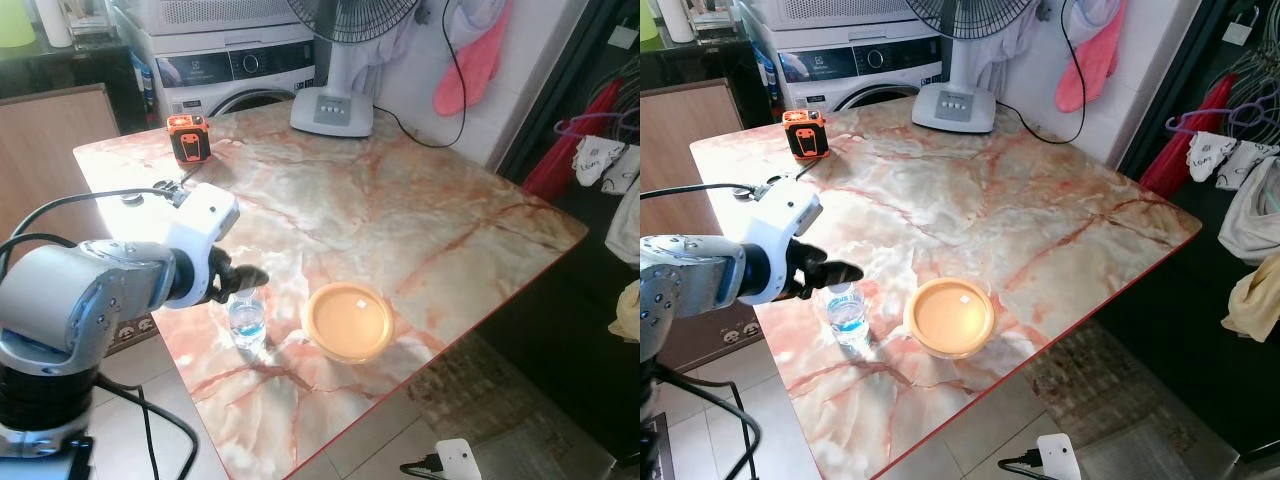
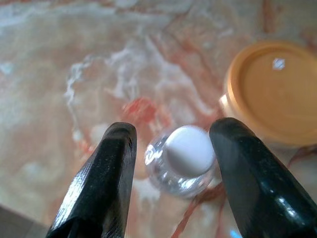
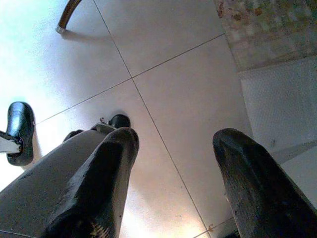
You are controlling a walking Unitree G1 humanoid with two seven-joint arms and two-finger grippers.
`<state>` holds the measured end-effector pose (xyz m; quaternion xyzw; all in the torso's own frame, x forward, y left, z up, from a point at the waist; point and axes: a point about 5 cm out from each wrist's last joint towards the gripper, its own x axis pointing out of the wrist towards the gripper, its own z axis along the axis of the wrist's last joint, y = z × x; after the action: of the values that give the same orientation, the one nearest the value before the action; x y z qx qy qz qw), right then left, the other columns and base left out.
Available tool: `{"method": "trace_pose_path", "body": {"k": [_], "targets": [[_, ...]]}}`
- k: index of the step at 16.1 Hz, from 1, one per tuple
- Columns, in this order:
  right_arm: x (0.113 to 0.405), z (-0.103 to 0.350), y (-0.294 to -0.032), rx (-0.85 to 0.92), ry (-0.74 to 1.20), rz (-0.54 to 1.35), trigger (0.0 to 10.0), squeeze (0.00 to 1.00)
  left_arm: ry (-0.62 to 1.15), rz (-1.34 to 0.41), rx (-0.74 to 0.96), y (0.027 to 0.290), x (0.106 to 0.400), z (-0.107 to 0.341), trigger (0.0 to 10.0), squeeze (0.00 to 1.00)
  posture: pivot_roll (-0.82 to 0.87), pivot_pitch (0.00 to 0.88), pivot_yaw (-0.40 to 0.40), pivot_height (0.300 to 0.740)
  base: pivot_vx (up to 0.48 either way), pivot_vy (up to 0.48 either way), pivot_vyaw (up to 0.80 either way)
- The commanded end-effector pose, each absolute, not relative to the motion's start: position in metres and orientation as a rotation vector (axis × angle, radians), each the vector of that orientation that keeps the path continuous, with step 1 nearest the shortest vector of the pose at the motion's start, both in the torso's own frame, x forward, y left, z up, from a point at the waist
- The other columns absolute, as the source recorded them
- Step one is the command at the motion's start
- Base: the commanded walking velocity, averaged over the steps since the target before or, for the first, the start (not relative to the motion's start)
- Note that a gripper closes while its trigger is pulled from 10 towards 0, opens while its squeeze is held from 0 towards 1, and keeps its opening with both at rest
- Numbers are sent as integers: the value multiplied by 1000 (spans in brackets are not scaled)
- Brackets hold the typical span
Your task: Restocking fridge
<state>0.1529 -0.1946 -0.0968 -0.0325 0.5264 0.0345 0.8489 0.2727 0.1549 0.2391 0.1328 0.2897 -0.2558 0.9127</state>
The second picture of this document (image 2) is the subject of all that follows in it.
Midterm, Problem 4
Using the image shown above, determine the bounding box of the clear bottle with white cap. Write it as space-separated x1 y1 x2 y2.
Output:
144 125 217 199

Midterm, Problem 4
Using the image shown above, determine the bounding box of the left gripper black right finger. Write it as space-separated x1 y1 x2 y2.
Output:
209 117 317 238

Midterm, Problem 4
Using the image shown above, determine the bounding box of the jar with yellow lid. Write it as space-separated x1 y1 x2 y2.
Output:
219 41 317 149

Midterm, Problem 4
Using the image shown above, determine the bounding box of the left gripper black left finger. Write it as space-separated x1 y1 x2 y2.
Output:
46 121 138 238

